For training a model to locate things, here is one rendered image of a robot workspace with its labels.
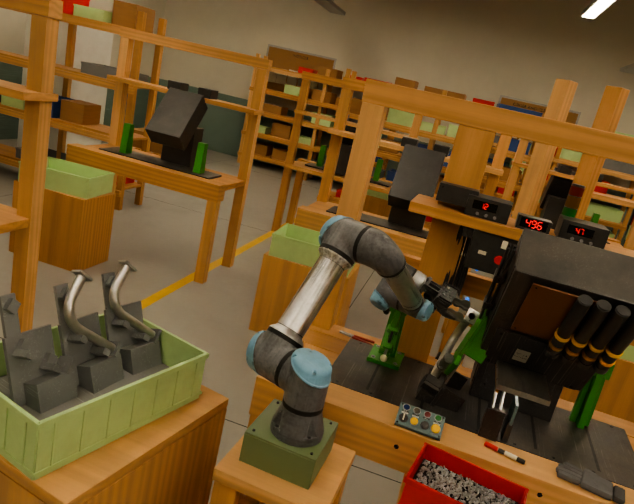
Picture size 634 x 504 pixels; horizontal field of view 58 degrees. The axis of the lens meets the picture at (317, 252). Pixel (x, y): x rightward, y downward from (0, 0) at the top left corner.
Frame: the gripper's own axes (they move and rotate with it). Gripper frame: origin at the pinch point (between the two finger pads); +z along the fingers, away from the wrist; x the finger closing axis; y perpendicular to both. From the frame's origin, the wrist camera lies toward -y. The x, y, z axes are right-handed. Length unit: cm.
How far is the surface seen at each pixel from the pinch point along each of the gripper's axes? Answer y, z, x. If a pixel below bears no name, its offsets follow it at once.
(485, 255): 3.2, -5.9, 24.0
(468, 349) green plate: 3.8, 4.5, -12.5
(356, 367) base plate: -24.0, -23.8, -31.2
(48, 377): 17, -97, -97
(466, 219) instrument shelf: 9.9, -19.0, 28.7
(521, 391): 20.2, 21.3, -22.4
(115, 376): 1, -87, -85
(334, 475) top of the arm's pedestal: 17, -14, -74
